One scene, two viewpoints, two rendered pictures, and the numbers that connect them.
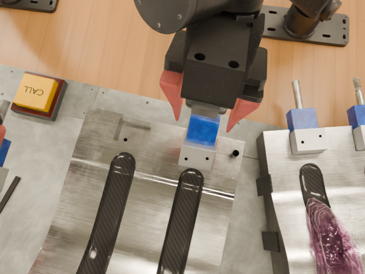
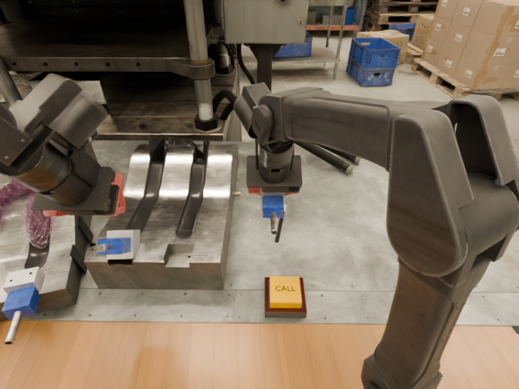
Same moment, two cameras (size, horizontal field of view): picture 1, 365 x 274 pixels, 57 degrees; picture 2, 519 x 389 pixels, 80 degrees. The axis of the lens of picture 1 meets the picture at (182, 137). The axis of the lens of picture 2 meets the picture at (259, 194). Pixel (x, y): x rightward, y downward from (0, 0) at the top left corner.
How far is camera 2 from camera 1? 0.59 m
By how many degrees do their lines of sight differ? 66
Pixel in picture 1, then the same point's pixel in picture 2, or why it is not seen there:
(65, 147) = (248, 266)
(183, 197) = (140, 225)
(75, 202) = (215, 211)
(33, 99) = (282, 281)
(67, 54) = (277, 351)
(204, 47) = not seen: hidden behind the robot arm
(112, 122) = (196, 255)
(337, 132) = not seen: outside the picture
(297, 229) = (62, 223)
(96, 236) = (198, 201)
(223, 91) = not seen: hidden behind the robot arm
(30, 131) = (282, 272)
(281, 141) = (50, 283)
